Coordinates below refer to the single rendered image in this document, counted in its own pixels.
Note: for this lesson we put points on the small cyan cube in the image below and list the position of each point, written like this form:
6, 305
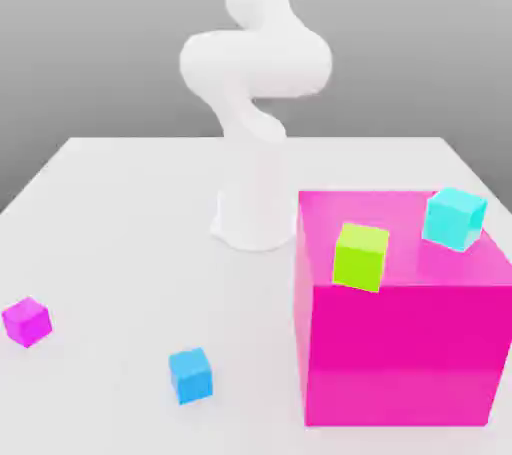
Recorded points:
450, 219

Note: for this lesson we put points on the large pink box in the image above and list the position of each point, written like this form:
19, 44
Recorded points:
400, 343

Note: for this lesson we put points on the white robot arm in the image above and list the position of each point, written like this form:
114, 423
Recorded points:
256, 63

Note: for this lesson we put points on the small blue cube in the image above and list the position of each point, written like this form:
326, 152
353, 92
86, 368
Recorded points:
192, 377

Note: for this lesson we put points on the small magenta cube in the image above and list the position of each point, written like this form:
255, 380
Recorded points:
26, 323

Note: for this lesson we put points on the small lime green cube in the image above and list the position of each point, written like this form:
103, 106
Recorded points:
358, 263

